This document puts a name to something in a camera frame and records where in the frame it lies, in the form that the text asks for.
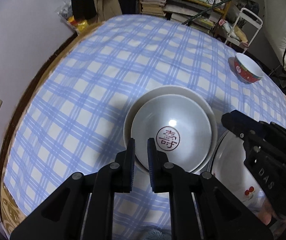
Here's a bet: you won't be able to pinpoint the stack of books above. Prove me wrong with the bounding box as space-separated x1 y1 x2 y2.
140 0 166 17

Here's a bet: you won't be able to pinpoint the white bowl red emblem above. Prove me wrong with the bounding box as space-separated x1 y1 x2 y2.
131 94 212 172

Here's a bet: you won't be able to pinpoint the beige floral blanket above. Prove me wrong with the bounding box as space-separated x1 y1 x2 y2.
0 182 27 238

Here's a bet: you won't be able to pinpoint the green pole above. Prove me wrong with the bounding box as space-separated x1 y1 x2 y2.
182 0 232 25

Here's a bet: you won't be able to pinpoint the snack bags on floor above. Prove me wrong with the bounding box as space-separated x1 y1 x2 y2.
56 2 89 34

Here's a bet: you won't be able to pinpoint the plain white bowl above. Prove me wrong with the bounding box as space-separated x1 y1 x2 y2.
123 85 218 173

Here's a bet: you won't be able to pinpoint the blue plaid tablecloth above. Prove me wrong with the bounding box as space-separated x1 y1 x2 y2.
3 15 286 239

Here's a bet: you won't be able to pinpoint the white metal cart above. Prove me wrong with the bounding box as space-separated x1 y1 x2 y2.
223 8 263 54

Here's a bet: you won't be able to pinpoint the red patterned bowl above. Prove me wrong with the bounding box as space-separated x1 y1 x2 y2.
234 53 264 83

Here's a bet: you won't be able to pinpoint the person's right hand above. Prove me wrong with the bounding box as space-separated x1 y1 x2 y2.
257 198 278 225

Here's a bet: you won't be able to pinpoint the medium cherry plate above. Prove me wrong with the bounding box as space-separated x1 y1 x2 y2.
209 131 265 213

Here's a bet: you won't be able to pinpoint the yellow wooden bookshelf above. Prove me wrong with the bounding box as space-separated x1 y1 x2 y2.
139 0 231 36

